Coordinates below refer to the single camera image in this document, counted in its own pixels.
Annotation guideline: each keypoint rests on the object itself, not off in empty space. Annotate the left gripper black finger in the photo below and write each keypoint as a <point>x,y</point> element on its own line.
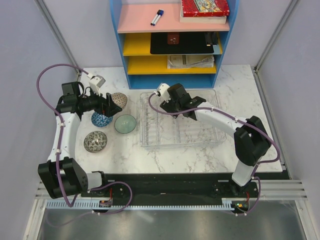
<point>113,109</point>
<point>109,98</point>

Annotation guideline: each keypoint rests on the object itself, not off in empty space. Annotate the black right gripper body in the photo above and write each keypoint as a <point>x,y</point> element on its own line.
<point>171,106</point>

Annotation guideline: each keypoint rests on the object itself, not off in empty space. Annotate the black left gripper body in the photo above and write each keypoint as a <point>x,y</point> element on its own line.
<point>94,102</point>

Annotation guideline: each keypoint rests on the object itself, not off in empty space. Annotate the brown geometric patterned bowl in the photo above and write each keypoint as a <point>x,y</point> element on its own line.
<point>120,99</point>

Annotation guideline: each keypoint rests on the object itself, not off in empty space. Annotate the pale green bowl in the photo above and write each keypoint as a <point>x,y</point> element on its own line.
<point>125,124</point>

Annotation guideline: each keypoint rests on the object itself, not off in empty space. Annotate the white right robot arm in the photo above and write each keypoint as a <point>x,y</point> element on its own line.
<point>251,141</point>

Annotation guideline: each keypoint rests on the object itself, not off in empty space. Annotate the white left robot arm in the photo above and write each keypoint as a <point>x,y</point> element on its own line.
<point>61,175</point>

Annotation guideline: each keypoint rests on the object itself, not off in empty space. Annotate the blue triangle patterned bowl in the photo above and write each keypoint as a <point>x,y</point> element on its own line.
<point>100,120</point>

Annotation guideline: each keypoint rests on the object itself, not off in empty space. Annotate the grey mosaic patterned bowl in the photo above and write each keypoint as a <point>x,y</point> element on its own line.
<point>95,141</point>

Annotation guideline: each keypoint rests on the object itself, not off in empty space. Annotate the folded newspaper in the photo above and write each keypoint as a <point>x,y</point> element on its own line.
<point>190,61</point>

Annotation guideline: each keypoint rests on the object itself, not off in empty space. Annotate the black device on shelf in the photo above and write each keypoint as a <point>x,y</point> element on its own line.
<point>211,38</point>

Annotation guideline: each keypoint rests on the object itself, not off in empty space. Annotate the blue and yellow shelf unit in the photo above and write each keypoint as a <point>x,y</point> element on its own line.
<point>131,23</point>

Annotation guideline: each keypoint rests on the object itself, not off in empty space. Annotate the white thick book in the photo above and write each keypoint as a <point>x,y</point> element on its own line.
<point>203,20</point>

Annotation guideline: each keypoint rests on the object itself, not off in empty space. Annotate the blue capped marker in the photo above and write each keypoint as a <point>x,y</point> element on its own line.
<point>160,12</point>

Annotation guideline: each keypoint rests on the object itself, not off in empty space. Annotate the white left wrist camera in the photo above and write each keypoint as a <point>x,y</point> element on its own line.
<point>95,84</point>

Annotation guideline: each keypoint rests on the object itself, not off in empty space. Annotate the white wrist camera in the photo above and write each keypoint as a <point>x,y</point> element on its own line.
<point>95,84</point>
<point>162,92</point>

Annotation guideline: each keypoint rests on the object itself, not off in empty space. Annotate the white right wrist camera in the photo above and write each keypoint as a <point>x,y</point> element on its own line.
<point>162,92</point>

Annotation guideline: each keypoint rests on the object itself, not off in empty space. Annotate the white wire dish rack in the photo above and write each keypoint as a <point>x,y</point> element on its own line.
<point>159,131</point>

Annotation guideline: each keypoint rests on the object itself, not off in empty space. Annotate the aluminium frame post right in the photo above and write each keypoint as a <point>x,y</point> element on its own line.
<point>276,33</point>

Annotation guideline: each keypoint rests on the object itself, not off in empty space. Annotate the aluminium frame post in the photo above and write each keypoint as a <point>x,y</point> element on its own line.
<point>276,33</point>
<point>55,30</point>

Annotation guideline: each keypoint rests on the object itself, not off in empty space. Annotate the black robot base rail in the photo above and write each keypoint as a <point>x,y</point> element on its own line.
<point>171,188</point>

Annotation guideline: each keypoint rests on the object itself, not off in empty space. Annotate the light blue cable duct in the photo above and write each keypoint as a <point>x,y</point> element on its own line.
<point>95,204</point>

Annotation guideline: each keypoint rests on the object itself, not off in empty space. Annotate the aluminium frame post left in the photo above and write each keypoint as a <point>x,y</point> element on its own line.
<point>55,30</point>

